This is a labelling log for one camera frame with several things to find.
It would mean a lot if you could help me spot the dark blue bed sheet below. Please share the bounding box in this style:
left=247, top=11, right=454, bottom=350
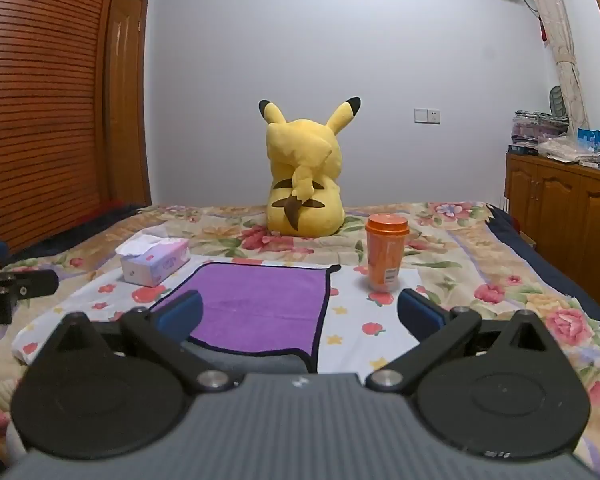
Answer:
left=484, top=203, right=600, bottom=343

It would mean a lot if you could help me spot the yellow plush toy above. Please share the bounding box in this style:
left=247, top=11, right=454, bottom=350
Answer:
left=258, top=96, right=362, bottom=236

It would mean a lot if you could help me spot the beige patterned curtain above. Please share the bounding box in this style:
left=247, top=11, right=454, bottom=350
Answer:
left=517, top=0, right=589, bottom=137

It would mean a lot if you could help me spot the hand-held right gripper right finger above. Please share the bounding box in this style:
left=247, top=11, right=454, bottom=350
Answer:
left=365, top=288, right=562, bottom=394

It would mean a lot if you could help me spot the clear plastic bag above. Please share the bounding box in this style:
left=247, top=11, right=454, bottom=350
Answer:
left=536, top=134, right=595, bottom=164

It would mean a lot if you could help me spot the stack of folded cloths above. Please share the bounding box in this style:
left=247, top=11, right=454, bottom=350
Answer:
left=510, top=109, right=571, bottom=149

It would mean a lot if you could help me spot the orange lidded cup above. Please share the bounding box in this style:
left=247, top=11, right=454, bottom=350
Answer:
left=364, top=213, right=410, bottom=294

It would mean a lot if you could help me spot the wooden cabinet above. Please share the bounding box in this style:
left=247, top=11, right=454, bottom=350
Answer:
left=503, top=152, right=600, bottom=322

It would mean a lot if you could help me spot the purple tissue box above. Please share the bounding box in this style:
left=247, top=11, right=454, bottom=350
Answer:
left=115, top=234, right=192, bottom=289

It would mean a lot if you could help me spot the floral blanket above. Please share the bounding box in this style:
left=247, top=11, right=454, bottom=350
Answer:
left=0, top=202, right=600, bottom=463

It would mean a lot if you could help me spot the wooden louvred wardrobe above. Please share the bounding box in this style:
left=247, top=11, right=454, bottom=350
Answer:
left=0, top=0, right=125, bottom=272

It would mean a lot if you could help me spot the purple towel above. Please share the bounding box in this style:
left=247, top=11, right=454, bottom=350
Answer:
left=147, top=262, right=342, bottom=374

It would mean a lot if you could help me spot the blue paper bag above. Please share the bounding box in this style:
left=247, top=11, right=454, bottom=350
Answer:
left=577, top=128, right=600, bottom=157

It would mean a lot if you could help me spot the white strawberry print cloth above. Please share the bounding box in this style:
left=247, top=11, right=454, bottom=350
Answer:
left=12, top=255, right=427, bottom=377

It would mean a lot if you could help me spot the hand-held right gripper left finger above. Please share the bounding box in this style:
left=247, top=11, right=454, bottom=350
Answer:
left=39, top=289, right=237, bottom=395

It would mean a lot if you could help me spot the grey towel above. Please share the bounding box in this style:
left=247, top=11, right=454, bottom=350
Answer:
left=181, top=340, right=314, bottom=376

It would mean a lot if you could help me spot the wooden door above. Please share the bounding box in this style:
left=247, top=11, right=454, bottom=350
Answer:
left=101, top=0, right=154, bottom=209

